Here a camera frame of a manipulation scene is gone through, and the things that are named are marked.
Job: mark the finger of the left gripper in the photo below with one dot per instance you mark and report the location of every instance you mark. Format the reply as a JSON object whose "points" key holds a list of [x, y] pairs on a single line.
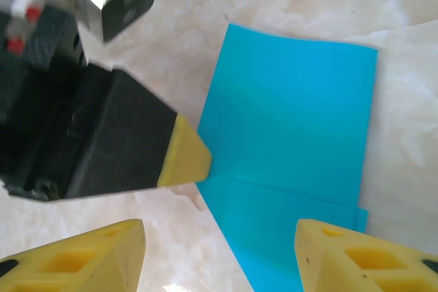
{"points": [[137, 141]]}

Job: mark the blue paper sheet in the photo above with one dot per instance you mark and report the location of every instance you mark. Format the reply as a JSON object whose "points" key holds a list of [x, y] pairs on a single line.
{"points": [[291, 117]]}

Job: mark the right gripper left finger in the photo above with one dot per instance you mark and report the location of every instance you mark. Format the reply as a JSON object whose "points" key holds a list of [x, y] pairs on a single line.
{"points": [[116, 258]]}

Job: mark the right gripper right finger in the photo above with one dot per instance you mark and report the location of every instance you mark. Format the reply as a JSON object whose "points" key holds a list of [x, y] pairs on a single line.
{"points": [[318, 258]]}

